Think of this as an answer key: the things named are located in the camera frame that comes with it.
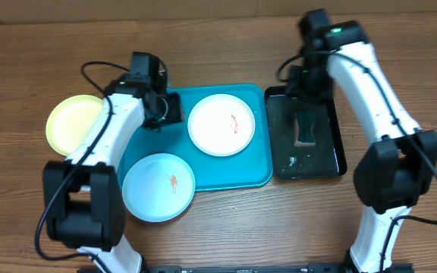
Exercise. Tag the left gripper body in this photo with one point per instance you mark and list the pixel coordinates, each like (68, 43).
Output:
(169, 111)

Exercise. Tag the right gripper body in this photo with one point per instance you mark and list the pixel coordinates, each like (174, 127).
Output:
(315, 85)

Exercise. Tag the green scrubbing sponge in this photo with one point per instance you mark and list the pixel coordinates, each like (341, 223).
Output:
(304, 128)

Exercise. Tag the white plate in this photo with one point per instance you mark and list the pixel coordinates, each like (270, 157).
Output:
(221, 125)

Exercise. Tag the light blue plate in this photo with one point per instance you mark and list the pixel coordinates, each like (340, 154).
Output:
(158, 187)

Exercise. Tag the yellow-green plate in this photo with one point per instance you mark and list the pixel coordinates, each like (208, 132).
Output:
(70, 121)

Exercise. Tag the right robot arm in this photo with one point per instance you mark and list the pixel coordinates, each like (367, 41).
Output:
(399, 163)

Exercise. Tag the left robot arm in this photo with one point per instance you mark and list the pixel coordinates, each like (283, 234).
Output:
(84, 207)

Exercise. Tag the black plastic tray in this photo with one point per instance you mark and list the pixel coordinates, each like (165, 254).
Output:
(324, 160)

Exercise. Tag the teal plastic tray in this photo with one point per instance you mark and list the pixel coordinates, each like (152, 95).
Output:
(251, 167)

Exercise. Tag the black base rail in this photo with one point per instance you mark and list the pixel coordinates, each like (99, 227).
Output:
(311, 268)

